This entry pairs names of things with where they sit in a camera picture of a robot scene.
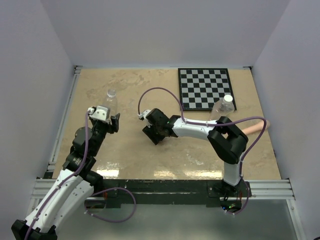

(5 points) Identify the clear round plastic bottle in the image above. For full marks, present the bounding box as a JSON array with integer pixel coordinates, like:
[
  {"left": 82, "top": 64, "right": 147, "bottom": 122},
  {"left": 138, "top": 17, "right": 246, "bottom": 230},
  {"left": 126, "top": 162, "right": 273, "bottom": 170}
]
[{"left": 102, "top": 89, "right": 118, "bottom": 116}]

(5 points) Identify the clear square plastic bottle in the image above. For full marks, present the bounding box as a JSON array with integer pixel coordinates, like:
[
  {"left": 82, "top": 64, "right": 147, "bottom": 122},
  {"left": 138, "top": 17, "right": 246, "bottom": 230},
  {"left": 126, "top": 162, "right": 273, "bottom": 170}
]
[{"left": 209, "top": 97, "right": 235, "bottom": 121}]

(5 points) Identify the white bottle cap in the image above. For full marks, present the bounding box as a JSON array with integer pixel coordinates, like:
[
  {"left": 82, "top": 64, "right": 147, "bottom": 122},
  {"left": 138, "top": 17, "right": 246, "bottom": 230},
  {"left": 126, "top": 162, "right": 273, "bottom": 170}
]
[{"left": 223, "top": 94, "right": 233, "bottom": 104}]

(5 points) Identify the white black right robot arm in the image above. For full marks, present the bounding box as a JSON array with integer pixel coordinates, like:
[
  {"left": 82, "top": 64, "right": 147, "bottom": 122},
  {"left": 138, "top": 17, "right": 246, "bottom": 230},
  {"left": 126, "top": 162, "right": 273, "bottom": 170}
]
[{"left": 138, "top": 108, "right": 249, "bottom": 197}]

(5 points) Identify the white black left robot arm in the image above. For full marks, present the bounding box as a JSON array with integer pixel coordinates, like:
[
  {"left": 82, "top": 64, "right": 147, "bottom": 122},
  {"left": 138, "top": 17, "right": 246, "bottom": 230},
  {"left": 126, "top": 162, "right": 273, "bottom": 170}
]
[{"left": 11, "top": 113, "right": 120, "bottom": 240}]

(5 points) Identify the black white checkerboard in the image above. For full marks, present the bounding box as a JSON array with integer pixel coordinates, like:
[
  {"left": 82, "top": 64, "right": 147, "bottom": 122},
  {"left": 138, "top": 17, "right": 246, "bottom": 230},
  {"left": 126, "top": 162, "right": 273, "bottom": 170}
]
[{"left": 178, "top": 68, "right": 234, "bottom": 112}]

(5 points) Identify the pink wooden pin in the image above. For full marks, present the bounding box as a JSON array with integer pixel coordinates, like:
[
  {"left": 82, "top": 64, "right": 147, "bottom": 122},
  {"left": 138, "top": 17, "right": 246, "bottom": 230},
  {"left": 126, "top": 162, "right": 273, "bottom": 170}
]
[{"left": 242, "top": 120, "right": 265, "bottom": 135}]

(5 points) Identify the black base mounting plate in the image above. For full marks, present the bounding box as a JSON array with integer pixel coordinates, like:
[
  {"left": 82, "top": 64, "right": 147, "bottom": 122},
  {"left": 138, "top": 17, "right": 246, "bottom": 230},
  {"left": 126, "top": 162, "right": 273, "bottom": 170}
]
[{"left": 92, "top": 179, "right": 252, "bottom": 212}]

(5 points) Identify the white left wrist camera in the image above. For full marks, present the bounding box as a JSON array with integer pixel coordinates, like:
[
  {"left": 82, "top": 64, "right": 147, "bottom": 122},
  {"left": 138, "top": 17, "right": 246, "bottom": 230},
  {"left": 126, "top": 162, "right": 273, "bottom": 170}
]
[{"left": 87, "top": 105, "right": 110, "bottom": 123}]

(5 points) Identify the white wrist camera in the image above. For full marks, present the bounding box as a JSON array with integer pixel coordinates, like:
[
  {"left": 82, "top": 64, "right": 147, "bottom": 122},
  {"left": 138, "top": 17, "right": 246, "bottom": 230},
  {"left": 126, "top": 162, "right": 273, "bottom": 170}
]
[
  {"left": 137, "top": 109, "right": 151, "bottom": 126},
  {"left": 87, "top": 105, "right": 110, "bottom": 123}
]

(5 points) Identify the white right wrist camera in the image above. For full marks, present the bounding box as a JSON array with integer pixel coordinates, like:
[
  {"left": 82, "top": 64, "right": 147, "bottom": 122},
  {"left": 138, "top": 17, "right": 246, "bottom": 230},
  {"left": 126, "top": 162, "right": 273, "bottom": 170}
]
[{"left": 137, "top": 109, "right": 151, "bottom": 126}]

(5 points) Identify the aluminium frame rail left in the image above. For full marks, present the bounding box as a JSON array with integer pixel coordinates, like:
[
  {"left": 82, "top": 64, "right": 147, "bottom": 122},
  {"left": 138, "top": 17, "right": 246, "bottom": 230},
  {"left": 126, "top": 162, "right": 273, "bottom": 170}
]
[{"left": 45, "top": 65, "right": 83, "bottom": 173}]

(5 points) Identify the aluminium frame rail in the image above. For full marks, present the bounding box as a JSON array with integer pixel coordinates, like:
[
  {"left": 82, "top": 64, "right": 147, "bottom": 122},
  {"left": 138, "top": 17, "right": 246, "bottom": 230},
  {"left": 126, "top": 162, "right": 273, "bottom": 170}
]
[
  {"left": 31, "top": 178, "right": 295, "bottom": 200},
  {"left": 45, "top": 65, "right": 83, "bottom": 173}
]

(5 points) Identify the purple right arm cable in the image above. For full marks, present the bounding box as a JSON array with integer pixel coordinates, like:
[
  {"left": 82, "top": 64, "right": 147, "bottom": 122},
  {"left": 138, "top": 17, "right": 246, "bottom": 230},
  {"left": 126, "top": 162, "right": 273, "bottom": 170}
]
[{"left": 137, "top": 86, "right": 268, "bottom": 215}]

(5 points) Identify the aluminium frame rail front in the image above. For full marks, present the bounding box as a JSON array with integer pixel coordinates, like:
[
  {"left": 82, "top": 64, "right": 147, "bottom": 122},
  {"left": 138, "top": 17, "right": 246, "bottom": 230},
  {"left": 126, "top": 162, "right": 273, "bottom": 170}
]
[{"left": 31, "top": 178, "right": 295, "bottom": 200}]

